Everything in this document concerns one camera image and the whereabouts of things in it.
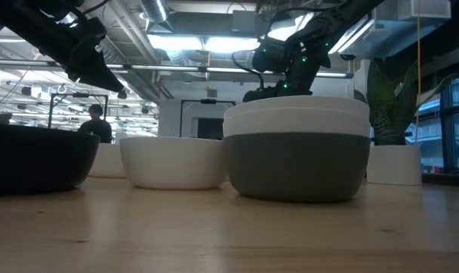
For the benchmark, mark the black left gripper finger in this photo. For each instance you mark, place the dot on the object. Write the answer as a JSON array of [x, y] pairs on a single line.
[[100, 80]]

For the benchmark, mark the white bowl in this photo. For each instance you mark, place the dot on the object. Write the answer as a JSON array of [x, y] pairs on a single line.
[[296, 103], [296, 124], [172, 163], [107, 160]]

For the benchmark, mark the grey bowl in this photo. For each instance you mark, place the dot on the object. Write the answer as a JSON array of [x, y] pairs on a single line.
[[296, 167]]

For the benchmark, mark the black bowl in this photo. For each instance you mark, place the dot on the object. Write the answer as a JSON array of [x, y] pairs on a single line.
[[35, 159]]

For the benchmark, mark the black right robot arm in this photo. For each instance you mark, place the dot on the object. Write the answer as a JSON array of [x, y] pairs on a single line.
[[327, 22]]

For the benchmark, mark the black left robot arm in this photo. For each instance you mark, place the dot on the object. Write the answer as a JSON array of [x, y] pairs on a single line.
[[24, 22]]

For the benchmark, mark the person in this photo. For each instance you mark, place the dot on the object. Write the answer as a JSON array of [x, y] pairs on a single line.
[[96, 130]]

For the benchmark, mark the silver ceiling pipe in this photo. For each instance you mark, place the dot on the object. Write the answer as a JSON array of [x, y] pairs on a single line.
[[168, 68]]

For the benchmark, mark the ceiling light panel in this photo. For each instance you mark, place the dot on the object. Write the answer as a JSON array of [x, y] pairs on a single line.
[[176, 42]]

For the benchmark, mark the green snake plant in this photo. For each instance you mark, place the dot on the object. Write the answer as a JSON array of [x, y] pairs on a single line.
[[388, 113]]

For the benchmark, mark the dark screen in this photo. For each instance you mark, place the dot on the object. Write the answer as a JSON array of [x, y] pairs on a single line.
[[210, 129]]

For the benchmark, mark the white plant pot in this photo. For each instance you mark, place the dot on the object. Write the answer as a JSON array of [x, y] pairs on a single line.
[[394, 165]]

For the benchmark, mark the black workstation frame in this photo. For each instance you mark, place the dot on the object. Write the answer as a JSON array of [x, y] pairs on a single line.
[[80, 95], [208, 101]]

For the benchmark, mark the silver air duct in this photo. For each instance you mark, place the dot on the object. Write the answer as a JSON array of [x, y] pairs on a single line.
[[155, 9]]

